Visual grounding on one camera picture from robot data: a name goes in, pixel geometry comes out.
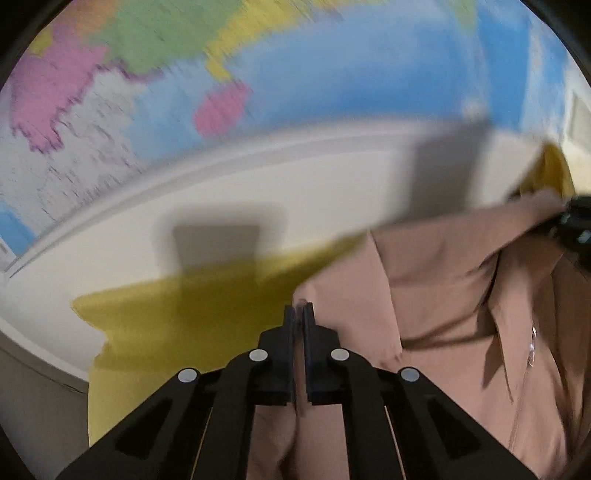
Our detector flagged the colourful wall map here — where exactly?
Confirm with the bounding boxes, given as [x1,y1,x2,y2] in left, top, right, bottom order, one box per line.
[1,1,570,265]

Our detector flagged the pink coat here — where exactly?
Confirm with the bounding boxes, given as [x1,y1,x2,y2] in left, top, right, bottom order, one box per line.
[244,188,591,480]

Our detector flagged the patterned yellow bed sheet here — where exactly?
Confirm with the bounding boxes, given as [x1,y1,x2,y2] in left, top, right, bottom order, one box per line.
[71,235,361,443]

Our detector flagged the mustard yellow garment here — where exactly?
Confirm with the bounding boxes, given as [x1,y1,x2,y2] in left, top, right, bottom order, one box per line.
[515,143,576,200]

